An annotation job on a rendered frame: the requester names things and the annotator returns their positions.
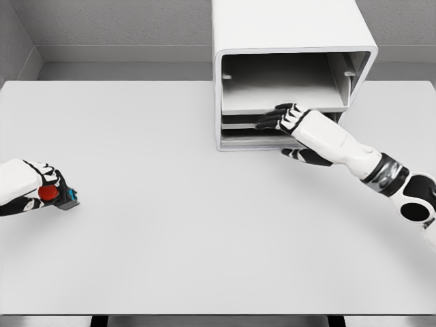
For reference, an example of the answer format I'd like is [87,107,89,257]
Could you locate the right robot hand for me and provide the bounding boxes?
[255,102,345,168]

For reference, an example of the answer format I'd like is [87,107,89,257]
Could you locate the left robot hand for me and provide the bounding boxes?
[0,158,70,217]

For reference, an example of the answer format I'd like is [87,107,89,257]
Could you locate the white cabinet drawer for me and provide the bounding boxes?
[220,127,309,150]
[221,111,342,130]

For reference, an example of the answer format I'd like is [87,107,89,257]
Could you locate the red-knob grey load switch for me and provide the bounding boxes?
[37,185,81,211]

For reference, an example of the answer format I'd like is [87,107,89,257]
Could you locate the white multi-storey storage cabinet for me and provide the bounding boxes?
[211,0,379,153]

